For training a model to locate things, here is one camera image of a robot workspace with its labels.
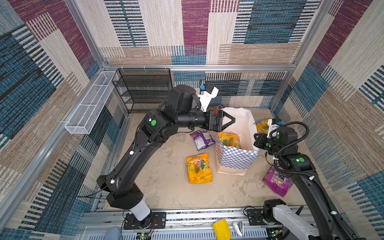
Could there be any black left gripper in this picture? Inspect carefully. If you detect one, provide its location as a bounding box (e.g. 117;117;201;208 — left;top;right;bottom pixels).
175;109;234;134

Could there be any yellow mango candy bag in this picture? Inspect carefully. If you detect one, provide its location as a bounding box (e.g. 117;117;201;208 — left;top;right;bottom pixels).
219;132;241;149
187;153;213;185
255;119;269;134

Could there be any blue checkered paper bag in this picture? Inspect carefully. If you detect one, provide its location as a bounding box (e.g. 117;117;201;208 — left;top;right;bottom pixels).
215;107;271;176

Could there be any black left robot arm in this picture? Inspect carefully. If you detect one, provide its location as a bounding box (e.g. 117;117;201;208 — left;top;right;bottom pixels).
97;84;236;228

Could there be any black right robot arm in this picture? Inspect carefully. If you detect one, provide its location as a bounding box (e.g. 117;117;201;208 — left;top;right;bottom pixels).
254;122;359;240

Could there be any purple grape candy bag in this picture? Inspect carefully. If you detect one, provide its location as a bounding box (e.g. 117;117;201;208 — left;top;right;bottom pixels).
263;167;293;197

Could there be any small orange chip packet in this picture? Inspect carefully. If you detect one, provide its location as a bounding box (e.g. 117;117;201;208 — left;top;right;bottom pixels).
209;105;223;113

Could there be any purple snack packet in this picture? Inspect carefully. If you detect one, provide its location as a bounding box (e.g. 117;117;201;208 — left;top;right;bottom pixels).
190;130;216;151

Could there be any white plastic clip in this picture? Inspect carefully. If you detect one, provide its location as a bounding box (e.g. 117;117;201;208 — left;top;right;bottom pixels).
232;221;244;237

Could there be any yellow plastic scoop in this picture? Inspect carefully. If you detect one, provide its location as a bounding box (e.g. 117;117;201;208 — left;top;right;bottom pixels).
213;219;231;240

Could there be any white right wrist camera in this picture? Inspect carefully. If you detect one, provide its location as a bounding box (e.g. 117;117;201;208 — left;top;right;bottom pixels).
267;118;284;139

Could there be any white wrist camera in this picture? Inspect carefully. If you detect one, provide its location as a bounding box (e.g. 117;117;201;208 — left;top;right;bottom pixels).
267;118;284;139
199;83;219;112

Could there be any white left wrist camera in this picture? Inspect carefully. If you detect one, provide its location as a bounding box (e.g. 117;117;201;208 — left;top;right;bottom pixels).
199;83;219;112

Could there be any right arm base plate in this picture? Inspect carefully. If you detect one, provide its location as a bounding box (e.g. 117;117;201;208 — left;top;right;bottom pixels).
246;208;268;226

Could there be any black wire shelf rack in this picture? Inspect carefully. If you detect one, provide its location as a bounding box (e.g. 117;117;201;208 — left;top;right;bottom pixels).
112;68;173;113

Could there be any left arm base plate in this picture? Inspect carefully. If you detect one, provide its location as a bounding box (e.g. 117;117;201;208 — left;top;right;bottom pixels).
123;212;167;230

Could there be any white wire mesh basket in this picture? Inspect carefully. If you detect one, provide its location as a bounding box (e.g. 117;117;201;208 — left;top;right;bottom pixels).
65;71;115;135

